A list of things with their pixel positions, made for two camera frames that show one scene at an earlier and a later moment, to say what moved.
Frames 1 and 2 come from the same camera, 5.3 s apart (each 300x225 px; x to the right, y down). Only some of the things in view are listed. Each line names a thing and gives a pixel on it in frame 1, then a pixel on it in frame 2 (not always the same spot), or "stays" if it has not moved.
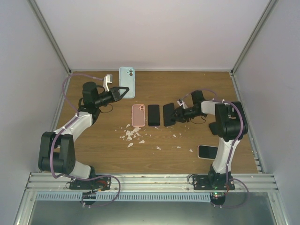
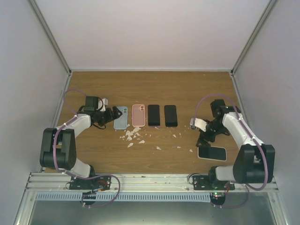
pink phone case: [138, 119] stays
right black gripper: [180, 116] -> [205, 143]
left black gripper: [115, 94] -> [110, 117]
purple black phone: [153, 115] stays
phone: [207, 152] stays
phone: [126, 79] -> [121, 123]
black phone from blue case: [168, 110] stays
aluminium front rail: [58, 182] stays
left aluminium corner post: [34, 6] stays
